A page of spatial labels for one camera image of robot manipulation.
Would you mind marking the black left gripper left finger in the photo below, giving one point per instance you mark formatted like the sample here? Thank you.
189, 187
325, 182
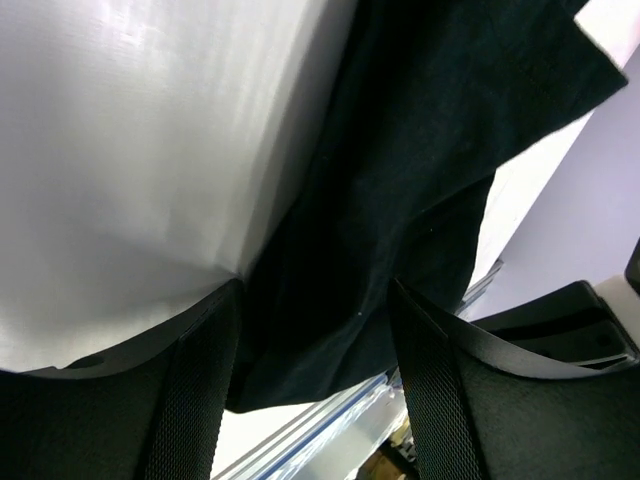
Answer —
147, 408

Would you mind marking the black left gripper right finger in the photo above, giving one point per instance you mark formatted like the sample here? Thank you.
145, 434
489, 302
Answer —
481, 407

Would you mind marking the black t shirt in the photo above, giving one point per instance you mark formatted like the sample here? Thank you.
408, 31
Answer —
432, 97

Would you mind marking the aluminium front rail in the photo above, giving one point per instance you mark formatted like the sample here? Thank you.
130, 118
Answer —
325, 440

